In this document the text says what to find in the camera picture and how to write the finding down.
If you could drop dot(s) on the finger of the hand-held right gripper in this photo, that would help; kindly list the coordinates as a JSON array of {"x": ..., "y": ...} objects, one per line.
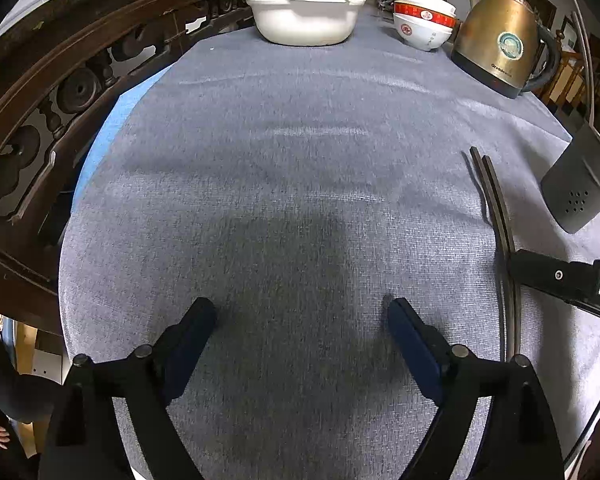
[{"x": 555, "y": 275}]

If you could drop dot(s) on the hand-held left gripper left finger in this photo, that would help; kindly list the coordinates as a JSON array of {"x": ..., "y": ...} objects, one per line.
[{"x": 190, "y": 342}]

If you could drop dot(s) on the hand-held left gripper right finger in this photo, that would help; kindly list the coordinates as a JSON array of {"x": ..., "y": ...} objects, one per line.
[{"x": 415, "y": 347}]

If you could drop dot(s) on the grey utensil holder cup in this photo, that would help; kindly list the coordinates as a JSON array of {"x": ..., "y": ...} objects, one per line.
[{"x": 575, "y": 180}]

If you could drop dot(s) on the wooden staircase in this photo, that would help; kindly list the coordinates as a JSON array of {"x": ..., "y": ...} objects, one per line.
[{"x": 565, "y": 75}]

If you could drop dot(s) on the grey tablecloth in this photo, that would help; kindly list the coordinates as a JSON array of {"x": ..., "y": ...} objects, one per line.
[{"x": 290, "y": 160}]

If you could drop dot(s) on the blue cloth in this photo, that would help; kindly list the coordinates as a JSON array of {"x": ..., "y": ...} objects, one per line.
[{"x": 110, "y": 125}]

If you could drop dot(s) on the gold electric kettle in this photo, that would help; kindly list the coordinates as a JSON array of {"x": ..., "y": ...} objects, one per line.
[{"x": 495, "y": 45}]

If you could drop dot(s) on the white bowl with red mark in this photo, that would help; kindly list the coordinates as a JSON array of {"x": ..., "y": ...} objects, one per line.
[{"x": 420, "y": 35}]

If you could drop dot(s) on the red band white bowl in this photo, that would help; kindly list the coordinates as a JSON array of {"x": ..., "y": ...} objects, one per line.
[{"x": 425, "y": 12}]

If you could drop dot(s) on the carved wooden bench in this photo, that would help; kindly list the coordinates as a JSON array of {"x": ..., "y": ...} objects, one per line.
[{"x": 40, "y": 60}]

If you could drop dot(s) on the white basin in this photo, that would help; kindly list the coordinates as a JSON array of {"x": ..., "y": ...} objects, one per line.
[{"x": 300, "y": 25}]

